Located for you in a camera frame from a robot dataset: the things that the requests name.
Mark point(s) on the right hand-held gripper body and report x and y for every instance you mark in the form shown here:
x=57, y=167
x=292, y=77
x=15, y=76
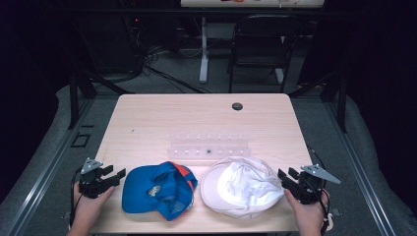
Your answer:
x=309, y=190

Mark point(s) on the white cap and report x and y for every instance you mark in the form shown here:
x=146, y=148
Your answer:
x=242, y=190

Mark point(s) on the blue cap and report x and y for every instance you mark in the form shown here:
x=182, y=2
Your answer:
x=144, y=193

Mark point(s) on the black folding chair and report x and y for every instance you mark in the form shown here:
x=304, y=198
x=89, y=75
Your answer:
x=262, y=52

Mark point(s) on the black square floor plate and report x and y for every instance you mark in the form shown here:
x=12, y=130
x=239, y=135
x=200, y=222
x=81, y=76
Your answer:
x=80, y=140

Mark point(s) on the dark equipment cabinet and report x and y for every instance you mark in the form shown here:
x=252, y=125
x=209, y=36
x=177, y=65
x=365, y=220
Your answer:
x=108, y=42

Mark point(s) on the person's left hand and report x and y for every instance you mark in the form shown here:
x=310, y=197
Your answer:
x=88, y=206

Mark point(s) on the clear acrylic rack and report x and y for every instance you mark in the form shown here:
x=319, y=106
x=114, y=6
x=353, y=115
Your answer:
x=209, y=151

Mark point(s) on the aluminium floor rail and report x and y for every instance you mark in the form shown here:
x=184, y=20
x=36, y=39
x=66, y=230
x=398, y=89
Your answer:
x=42, y=177
x=360, y=170

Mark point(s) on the dark round table grommet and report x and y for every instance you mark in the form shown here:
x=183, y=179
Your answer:
x=237, y=106

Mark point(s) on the white desk leg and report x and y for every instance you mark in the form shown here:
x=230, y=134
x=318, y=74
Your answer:
x=204, y=55

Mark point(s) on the person's right hand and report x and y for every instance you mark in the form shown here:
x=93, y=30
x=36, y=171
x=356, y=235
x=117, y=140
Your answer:
x=308, y=213

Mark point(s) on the black metal frame post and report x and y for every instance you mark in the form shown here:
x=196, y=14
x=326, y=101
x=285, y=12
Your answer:
x=73, y=101

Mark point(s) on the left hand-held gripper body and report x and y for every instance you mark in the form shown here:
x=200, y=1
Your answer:
x=90, y=183

